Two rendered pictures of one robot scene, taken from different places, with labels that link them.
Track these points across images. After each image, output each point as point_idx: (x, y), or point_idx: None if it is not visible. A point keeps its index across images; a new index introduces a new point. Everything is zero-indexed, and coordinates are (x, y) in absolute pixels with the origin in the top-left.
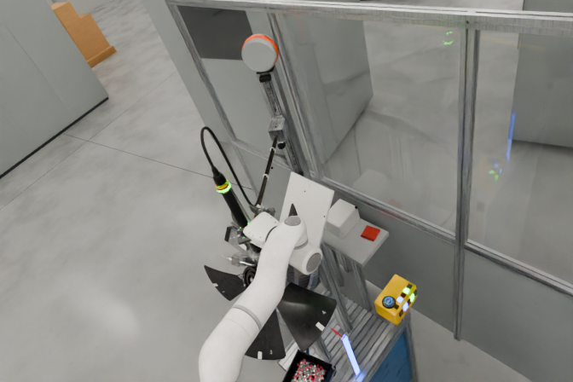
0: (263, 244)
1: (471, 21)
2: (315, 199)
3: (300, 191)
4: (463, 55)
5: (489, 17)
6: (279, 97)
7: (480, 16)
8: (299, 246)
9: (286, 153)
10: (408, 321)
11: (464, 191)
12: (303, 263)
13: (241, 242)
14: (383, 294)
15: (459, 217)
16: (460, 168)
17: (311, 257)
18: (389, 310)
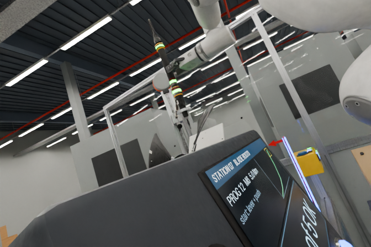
0: (193, 50)
1: (253, 10)
2: (211, 136)
3: (199, 140)
4: (257, 24)
5: (259, 4)
6: (174, 103)
7: (255, 6)
8: (219, 27)
9: (182, 145)
10: (335, 207)
11: (297, 97)
12: (226, 26)
13: (177, 58)
14: (294, 156)
15: (306, 122)
16: (286, 82)
17: (229, 28)
18: (307, 154)
